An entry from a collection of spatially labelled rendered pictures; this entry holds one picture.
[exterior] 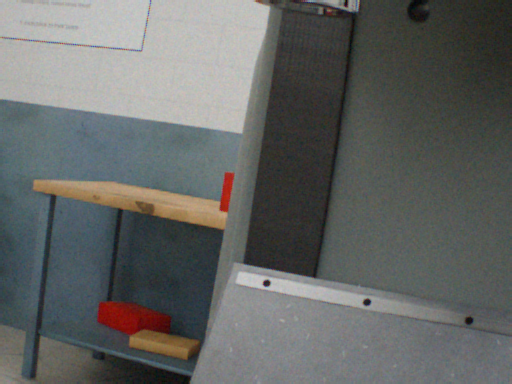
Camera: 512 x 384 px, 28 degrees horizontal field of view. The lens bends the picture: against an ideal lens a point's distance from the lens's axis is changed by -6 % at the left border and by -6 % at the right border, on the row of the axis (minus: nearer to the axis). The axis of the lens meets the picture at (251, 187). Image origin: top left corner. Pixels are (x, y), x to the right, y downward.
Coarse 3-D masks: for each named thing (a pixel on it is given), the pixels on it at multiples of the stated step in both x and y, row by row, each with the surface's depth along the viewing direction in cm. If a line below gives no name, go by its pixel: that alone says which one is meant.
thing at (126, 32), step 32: (0, 0) 550; (32, 0) 542; (64, 0) 535; (96, 0) 527; (128, 0) 521; (0, 32) 549; (32, 32) 542; (64, 32) 534; (96, 32) 527; (128, 32) 520
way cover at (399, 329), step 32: (224, 288) 84; (256, 288) 84; (288, 288) 83; (320, 288) 82; (352, 288) 81; (224, 320) 83; (256, 320) 82; (288, 320) 82; (320, 320) 81; (352, 320) 80; (384, 320) 80; (416, 320) 79; (448, 320) 78; (480, 320) 77; (224, 352) 82; (256, 352) 81; (288, 352) 80; (320, 352) 80; (352, 352) 79; (384, 352) 78; (416, 352) 78; (448, 352) 77; (480, 352) 76
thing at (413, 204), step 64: (384, 0) 81; (448, 0) 79; (256, 64) 88; (320, 64) 83; (384, 64) 81; (448, 64) 79; (256, 128) 85; (320, 128) 83; (384, 128) 81; (448, 128) 79; (256, 192) 85; (320, 192) 83; (384, 192) 81; (448, 192) 79; (256, 256) 85; (320, 256) 83; (384, 256) 81; (448, 256) 79
